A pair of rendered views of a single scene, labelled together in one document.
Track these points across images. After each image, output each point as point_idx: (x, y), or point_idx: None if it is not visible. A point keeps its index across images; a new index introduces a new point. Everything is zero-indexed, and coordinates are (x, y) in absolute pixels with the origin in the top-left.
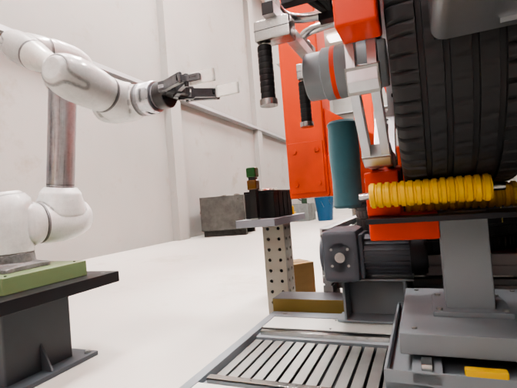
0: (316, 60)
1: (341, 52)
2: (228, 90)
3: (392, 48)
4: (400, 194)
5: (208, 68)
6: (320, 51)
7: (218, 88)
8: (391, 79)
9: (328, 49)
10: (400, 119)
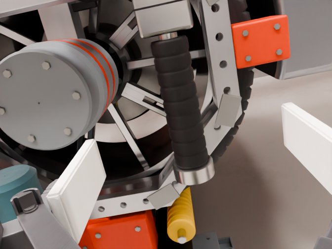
0: (88, 69)
1: (102, 60)
2: (93, 185)
3: (252, 79)
4: (192, 210)
5: (300, 108)
6: (78, 51)
7: (71, 194)
8: (242, 106)
9: (85, 51)
10: (232, 140)
